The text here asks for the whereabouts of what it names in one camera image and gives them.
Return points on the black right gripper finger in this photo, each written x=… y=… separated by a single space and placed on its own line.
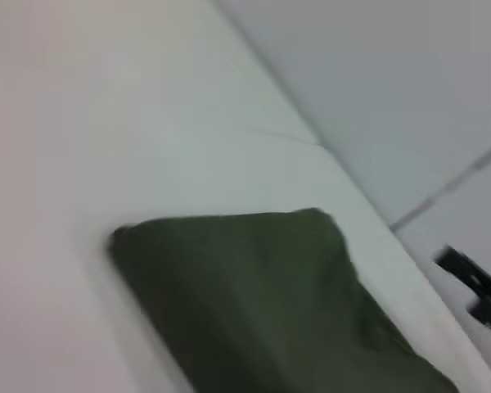
x=474 y=282

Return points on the dark green FREE t-shirt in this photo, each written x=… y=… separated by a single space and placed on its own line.
x=270 y=307

